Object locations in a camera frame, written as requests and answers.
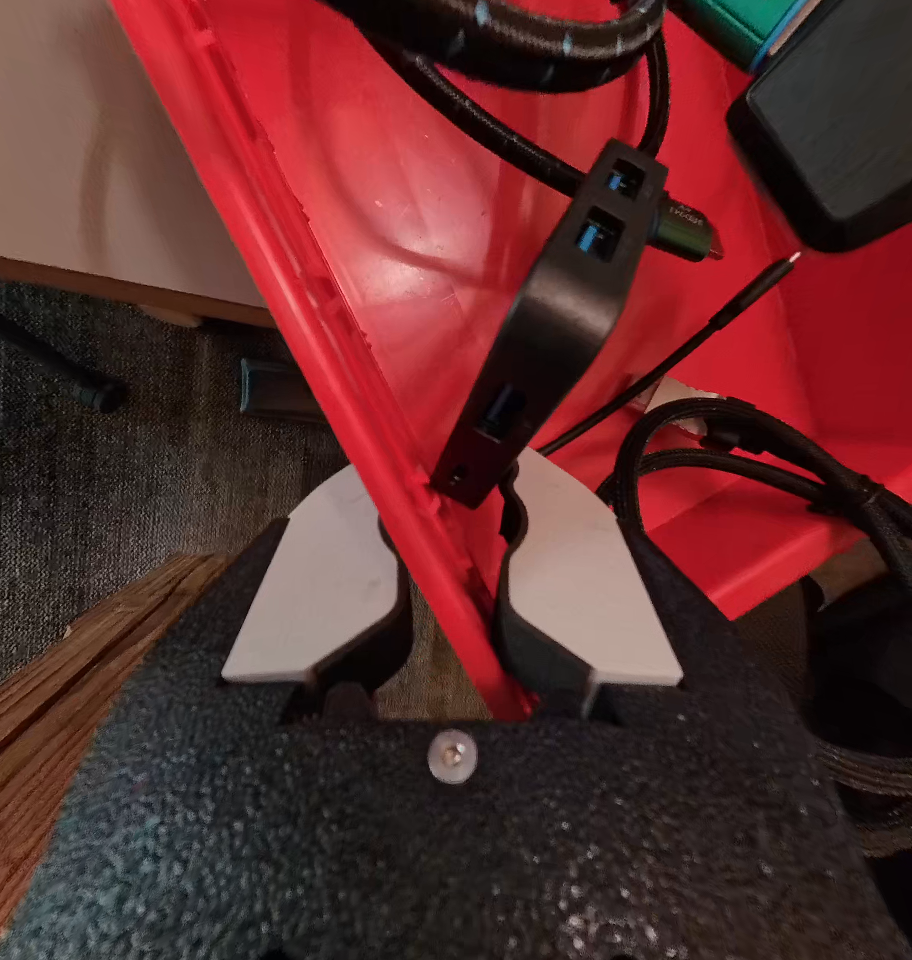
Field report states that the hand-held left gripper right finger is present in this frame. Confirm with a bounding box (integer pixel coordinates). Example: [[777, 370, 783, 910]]
[[493, 447, 685, 717]]

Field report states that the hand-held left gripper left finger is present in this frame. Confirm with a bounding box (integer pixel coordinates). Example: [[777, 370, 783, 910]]
[[220, 463, 413, 714]]

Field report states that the black USB hub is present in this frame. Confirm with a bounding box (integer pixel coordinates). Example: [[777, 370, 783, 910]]
[[429, 137, 670, 511]]

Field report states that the black braided cable bundle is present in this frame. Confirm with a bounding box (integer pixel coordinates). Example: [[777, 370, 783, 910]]
[[597, 397, 912, 860]]

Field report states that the black hub cable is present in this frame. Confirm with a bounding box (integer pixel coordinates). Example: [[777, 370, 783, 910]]
[[538, 249, 804, 459]]

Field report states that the red plastic bin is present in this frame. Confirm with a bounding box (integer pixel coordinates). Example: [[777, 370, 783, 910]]
[[107, 0, 912, 725]]

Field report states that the black HDMI switch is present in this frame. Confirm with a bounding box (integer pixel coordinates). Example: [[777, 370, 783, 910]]
[[726, 0, 912, 255]]

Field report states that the black chair base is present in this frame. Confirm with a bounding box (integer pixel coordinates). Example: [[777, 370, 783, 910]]
[[0, 296, 127, 415]]

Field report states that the black blue-flecked cable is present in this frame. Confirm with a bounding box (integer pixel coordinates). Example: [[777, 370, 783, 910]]
[[328, 0, 667, 95]]

